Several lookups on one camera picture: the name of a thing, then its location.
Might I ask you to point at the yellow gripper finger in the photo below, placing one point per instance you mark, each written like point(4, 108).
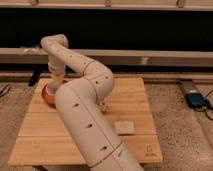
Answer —
point(56, 81)

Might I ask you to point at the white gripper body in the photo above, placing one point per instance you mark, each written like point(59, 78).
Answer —
point(57, 69)

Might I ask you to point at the white ceramic cup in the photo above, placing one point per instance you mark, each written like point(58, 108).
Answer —
point(52, 87)

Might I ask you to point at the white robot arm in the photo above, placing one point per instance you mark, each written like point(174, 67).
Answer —
point(79, 84)

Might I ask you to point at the orange ceramic bowl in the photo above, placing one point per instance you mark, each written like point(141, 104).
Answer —
point(48, 98)

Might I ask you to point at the black table leg stand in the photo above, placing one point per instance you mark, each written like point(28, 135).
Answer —
point(35, 77)

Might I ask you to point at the small white bottle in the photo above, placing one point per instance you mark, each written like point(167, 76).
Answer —
point(102, 105)

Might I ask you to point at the wooden table board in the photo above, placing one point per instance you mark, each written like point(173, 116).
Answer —
point(43, 139)

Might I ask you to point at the small beige sponge pad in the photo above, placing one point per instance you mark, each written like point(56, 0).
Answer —
point(124, 127)

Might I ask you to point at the blue power adapter box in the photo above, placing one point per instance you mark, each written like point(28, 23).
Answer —
point(195, 100)

